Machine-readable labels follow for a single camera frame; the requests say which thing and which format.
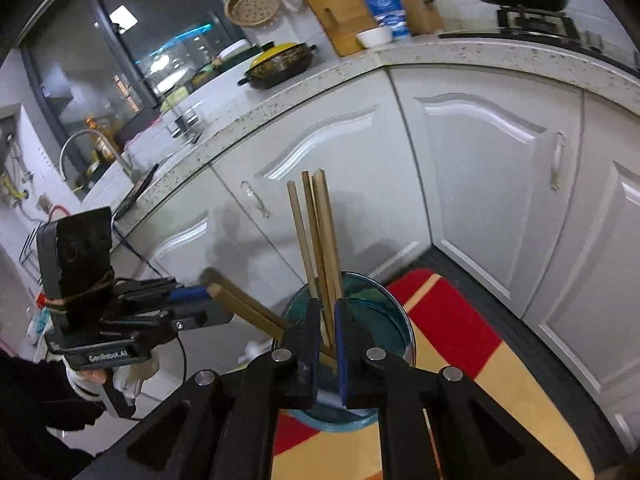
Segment person's left hand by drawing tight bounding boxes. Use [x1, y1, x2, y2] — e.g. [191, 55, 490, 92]
[65, 351, 162, 403]

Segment blue and white packet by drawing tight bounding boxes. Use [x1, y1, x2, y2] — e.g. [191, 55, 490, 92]
[363, 0, 414, 41]

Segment metal faucet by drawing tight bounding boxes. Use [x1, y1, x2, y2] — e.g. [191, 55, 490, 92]
[58, 128, 136, 182]

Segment gas stove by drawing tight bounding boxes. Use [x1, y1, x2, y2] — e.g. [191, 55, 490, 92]
[439, 4, 640, 69]

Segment speckled stone countertop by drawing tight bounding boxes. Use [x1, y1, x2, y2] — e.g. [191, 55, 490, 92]
[80, 30, 640, 256]

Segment wooden cutting board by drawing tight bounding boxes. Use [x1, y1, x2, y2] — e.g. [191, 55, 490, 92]
[303, 0, 401, 58]

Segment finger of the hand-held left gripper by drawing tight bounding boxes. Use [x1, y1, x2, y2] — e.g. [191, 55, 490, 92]
[116, 277, 212, 311]
[100, 305, 235, 347]

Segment printed blanket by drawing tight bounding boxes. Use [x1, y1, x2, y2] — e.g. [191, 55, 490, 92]
[270, 267, 596, 480]

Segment dark wooden chopstick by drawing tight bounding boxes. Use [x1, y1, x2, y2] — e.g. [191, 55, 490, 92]
[201, 266, 290, 333]
[206, 282, 337, 363]

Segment person's left forearm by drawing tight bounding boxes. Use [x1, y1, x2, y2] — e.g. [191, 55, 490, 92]
[0, 347, 108, 480]

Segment light wooden chopstick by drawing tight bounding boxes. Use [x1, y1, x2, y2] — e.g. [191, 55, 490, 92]
[312, 171, 338, 311]
[301, 171, 335, 351]
[286, 182, 321, 306]
[319, 169, 345, 303]

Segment round bamboo basket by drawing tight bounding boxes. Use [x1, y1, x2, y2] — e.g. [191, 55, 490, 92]
[223, 0, 281, 26]

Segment metal cabinet handle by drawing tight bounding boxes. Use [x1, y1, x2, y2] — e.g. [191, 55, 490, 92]
[549, 130, 566, 192]
[240, 180, 271, 220]

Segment black cable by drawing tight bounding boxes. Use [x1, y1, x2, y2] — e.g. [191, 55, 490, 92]
[112, 219, 189, 412]

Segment black flat tray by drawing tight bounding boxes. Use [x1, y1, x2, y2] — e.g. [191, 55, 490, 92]
[113, 162, 160, 219]

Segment small white bowl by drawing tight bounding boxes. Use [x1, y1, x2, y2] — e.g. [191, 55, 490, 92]
[355, 25, 395, 49]

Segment teal and white utensil holder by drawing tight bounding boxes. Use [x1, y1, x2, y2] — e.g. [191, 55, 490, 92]
[272, 271, 416, 431]

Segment yellow lidded black pan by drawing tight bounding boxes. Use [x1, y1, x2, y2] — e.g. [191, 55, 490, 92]
[237, 42, 319, 90]

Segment kitchen window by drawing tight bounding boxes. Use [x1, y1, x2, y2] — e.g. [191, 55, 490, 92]
[19, 0, 252, 192]

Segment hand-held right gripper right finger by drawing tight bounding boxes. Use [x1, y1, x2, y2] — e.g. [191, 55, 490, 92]
[334, 298, 598, 480]

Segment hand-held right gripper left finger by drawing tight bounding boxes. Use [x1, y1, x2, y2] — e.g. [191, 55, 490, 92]
[70, 297, 323, 480]

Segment white cabinet door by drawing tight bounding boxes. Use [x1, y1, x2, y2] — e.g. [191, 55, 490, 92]
[112, 167, 281, 283]
[210, 72, 433, 283]
[522, 92, 640, 461]
[389, 66, 585, 322]

